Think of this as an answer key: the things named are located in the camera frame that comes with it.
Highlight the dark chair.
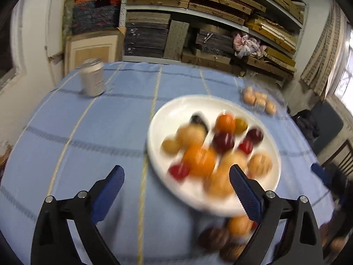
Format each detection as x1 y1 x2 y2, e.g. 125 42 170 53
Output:
292 100 353 177

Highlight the small brown longan fruit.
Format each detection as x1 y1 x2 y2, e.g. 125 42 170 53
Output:
161 138 181 155

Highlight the white oval plate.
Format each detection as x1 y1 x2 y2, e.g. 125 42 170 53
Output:
146 95 281 217

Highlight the pink crumpled cloth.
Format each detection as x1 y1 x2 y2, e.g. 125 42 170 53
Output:
233 33 267 59

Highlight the yellow round fruit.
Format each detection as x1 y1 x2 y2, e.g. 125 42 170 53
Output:
220 150 248 172

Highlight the dark purple mangosteen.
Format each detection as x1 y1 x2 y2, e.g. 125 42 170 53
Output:
198 227 230 252

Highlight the red tomato right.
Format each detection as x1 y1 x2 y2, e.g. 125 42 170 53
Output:
245 127 264 145

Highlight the blue checked tablecloth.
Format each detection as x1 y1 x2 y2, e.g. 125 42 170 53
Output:
0 62 336 265

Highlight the red cherry tomato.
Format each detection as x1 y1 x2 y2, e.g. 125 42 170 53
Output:
167 163 190 181

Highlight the metal storage shelf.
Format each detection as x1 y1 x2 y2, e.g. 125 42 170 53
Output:
121 0 308 76

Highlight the silver drink can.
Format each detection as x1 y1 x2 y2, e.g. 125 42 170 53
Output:
80 59 105 97

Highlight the large yellow pepino melon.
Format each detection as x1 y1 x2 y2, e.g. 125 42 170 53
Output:
176 124 207 148

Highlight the large orange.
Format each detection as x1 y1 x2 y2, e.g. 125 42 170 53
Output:
181 145 217 179

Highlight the orange-yellow round fruit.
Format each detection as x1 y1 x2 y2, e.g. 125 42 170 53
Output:
203 169 235 199

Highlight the orange-green tomato in plate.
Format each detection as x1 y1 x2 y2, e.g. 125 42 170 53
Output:
235 118 248 136

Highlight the red tomato back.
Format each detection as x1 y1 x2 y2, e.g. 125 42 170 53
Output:
238 139 254 155

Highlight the small dark purple fruit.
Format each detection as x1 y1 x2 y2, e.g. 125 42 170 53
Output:
189 112 209 133

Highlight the wooden framed panel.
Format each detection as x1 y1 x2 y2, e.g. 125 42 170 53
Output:
64 27 126 75

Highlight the small mandarin orange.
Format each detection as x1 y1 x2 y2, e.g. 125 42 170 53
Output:
214 113 236 134

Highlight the dark red plum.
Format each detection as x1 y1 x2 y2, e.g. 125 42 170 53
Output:
211 132 235 154

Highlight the patterned curtain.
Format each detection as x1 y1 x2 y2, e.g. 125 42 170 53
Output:
300 1 347 99

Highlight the striped pale fruit in plate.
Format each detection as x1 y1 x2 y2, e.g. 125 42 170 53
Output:
248 153 273 177

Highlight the dark purple wrinkled fruit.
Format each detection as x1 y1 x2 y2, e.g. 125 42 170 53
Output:
220 242 245 263

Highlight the small orange tomato back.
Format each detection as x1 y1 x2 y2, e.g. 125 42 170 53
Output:
227 215 253 237

